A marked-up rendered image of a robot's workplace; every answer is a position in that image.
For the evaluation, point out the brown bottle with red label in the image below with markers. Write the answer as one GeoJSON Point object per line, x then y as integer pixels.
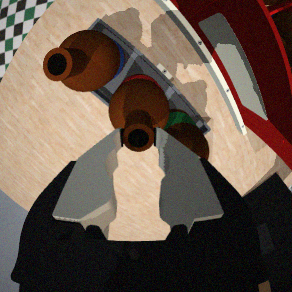
{"type": "Point", "coordinates": [140, 101]}

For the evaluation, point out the brown bottle with blue label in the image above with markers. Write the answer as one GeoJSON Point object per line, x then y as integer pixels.
{"type": "Point", "coordinates": [89, 60]}

